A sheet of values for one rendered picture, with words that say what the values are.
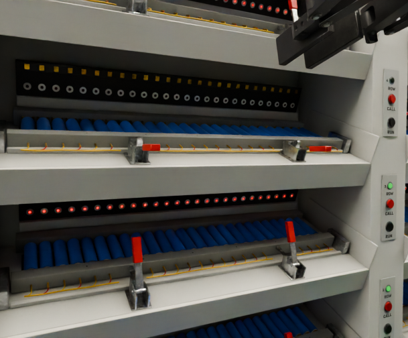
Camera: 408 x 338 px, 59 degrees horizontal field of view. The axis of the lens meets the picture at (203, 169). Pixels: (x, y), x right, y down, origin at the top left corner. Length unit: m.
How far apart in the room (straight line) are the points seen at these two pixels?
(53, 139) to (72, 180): 0.07
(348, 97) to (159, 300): 0.51
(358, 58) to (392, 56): 0.08
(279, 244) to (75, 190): 0.37
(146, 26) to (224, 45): 0.12
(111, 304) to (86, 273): 0.06
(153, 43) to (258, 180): 0.25
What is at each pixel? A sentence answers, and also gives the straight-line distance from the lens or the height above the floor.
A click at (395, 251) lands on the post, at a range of 0.80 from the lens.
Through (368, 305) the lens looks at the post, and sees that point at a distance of 0.77.
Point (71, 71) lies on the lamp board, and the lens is 0.63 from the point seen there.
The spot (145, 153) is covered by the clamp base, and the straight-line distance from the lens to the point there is 0.49.
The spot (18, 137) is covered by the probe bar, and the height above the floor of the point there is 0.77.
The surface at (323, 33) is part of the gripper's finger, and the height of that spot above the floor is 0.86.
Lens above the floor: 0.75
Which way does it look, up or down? 2 degrees down
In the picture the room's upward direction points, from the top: straight up
